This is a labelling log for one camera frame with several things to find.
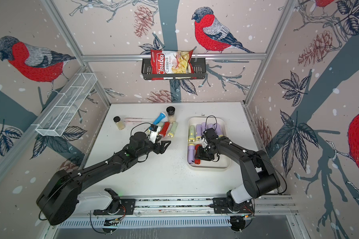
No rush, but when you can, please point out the small purple flashlight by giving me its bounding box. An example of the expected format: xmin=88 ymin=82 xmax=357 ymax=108
xmin=195 ymin=124 xmax=202 ymax=141

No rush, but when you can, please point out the small pale green flashlight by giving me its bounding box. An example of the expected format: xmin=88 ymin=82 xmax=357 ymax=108
xmin=188 ymin=125 xmax=195 ymax=142

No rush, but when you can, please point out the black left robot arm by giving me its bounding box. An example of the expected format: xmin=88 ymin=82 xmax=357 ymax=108
xmin=36 ymin=132 xmax=171 ymax=226

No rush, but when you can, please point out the glass spice grinder black cap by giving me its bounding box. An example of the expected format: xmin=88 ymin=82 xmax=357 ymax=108
xmin=166 ymin=106 xmax=176 ymax=123

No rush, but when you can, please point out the cream plastic storage tray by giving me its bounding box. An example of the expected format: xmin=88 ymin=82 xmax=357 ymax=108
xmin=185 ymin=117 xmax=231 ymax=171

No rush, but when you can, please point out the large purple flashlight yellow rim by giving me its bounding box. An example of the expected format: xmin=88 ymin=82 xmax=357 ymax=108
xmin=187 ymin=143 xmax=195 ymax=164

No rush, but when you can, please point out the pink wire utensil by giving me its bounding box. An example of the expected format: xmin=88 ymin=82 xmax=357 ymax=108
xmin=124 ymin=118 xmax=154 ymax=122

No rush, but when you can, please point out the purple flashlight with yellow button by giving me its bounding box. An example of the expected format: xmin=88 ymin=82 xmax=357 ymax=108
xmin=214 ymin=123 xmax=224 ymax=137

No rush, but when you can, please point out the white wire mesh shelf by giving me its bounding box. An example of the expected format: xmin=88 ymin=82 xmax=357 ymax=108
xmin=36 ymin=73 xmax=97 ymax=136

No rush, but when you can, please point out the black wall basket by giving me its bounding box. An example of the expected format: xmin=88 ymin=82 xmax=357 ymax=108
xmin=141 ymin=58 xmax=206 ymax=80

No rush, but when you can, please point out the small glass jar black lid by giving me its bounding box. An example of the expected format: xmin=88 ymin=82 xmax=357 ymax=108
xmin=113 ymin=116 xmax=125 ymax=130

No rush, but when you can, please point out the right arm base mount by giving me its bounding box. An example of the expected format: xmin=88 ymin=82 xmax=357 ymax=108
xmin=209 ymin=190 xmax=255 ymax=215

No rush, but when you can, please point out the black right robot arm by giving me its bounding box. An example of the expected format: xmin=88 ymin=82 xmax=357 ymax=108
xmin=200 ymin=128 xmax=281 ymax=204

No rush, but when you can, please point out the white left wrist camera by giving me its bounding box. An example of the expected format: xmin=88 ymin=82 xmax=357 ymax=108
xmin=149 ymin=124 xmax=160 ymax=143

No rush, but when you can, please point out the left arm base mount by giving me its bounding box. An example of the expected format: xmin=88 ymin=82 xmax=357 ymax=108
xmin=93 ymin=188 xmax=136 ymax=216

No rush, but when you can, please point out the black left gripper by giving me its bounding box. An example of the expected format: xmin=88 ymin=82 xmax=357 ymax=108
xmin=137 ymin=135 xmax=172 ymax=159

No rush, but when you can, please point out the red cassava chips bag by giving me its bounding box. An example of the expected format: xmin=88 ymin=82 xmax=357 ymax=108
xmin=151 ymin=50 xmax=194 ymax=75

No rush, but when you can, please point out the short purple flashlight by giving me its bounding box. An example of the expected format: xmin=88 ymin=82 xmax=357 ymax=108
xmin=201 ymin=122 xmax=206 ymax=132

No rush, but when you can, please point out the small red flashlight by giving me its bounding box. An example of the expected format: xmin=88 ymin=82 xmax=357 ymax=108
xmin=159 ymin=121 xmax=170 ymax=137

